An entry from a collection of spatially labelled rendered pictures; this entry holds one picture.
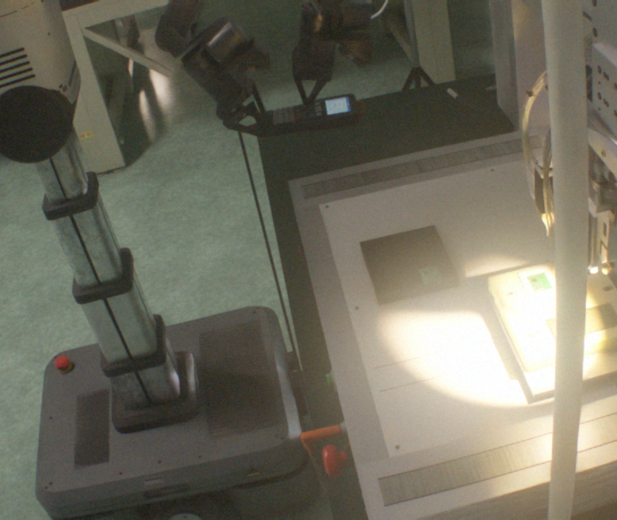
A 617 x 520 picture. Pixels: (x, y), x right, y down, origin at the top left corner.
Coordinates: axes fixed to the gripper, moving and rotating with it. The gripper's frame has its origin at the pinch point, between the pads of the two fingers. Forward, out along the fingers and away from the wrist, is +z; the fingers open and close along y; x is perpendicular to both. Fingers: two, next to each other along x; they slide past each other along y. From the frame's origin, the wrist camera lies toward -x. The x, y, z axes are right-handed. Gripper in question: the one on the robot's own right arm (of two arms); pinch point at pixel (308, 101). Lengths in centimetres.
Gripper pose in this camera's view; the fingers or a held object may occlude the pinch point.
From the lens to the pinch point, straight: 156.0
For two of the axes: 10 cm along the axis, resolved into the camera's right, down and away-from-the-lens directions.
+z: -0.9, 7.8, 6.2
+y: -0.7, -6.3, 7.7
